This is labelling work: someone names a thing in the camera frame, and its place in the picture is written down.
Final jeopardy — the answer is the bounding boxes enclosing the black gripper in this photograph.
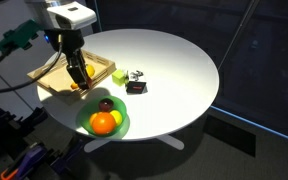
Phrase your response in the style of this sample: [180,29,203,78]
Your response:
[45,30,90,90]

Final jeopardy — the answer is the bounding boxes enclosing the black white square plush toy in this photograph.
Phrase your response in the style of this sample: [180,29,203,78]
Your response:
[126,70,147,94]

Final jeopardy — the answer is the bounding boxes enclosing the red toy strawberry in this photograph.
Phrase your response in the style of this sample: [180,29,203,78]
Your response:
[87,77,93,88]

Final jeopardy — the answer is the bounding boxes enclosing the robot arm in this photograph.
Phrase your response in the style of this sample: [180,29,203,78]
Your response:
[24,0,97,90]

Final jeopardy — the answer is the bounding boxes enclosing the yellow toy banana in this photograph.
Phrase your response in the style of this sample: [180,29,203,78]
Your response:
[86,65,95,77]

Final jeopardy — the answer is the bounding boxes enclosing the wooden tray box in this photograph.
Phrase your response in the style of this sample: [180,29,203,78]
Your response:
[37,50,116,97]

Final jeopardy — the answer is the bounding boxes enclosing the dark purple toy plum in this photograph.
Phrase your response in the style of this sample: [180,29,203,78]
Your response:
[98,98,114,112]

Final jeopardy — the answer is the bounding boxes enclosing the orange toy fruit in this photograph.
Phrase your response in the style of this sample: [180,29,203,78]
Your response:
[89,112,116,135]

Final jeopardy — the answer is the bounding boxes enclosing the yellow toy lemon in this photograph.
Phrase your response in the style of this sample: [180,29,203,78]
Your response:
[110,110,122,126]

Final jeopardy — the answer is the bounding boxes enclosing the green plastic bowl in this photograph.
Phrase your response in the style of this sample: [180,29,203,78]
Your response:
[76,96,130,137]

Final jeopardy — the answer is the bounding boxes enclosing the green cube block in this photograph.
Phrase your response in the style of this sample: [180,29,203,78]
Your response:
[112,70,126,86]

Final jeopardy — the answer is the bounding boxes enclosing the white round table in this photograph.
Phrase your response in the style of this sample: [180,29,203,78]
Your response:
[37,29,219,152]

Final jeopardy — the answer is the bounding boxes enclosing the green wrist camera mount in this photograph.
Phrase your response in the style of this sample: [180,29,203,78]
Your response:
[0,20,42,53]

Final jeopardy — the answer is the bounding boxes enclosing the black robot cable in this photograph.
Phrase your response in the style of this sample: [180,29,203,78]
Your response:
[0,33,64,95]

